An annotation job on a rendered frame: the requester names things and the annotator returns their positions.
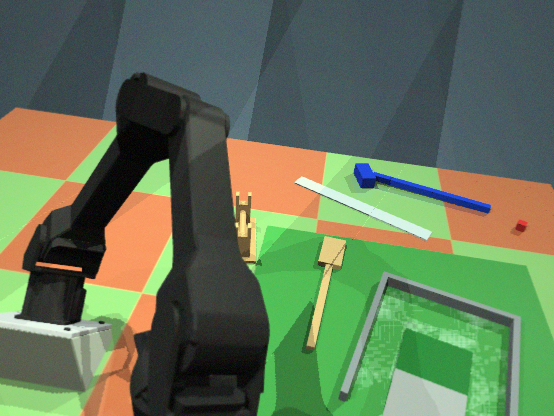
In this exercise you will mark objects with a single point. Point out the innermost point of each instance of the white flat bar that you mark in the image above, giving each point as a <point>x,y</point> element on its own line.
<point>364,208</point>

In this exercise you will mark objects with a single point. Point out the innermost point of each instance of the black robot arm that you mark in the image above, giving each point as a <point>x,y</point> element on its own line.
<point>210,317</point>

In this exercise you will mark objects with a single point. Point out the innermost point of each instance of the blue golf putter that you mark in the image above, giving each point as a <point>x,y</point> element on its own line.
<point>366,179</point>

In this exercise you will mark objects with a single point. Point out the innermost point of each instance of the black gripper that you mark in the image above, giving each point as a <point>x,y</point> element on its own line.
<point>223,380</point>

